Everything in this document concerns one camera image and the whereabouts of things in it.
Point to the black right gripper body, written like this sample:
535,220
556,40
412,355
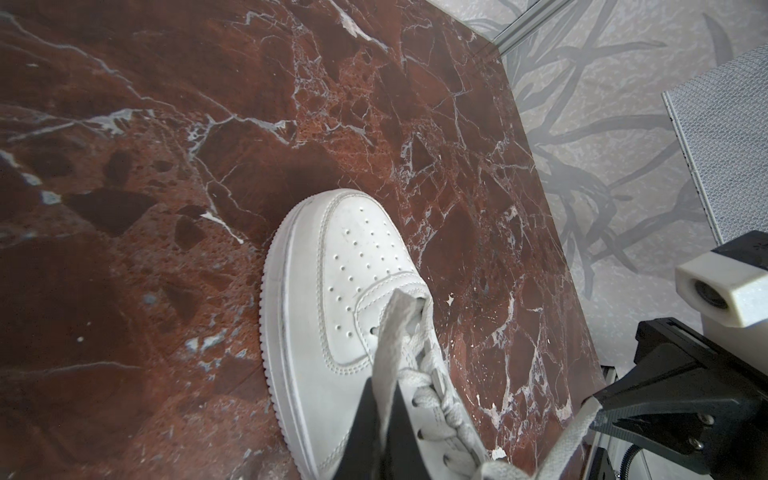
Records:
747,457

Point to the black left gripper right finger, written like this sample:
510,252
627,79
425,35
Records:
401,458

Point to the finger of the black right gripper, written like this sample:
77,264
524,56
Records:
674,406

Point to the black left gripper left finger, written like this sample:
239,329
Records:
361,459

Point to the white shoelace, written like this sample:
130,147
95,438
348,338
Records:
409,356

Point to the white sneaker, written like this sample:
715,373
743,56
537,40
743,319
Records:
331,269

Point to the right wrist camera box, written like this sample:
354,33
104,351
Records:
728,287

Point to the white wire mesh basket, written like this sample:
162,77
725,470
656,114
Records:
720,120

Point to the aluminium frame crossbar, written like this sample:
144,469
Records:
527,23

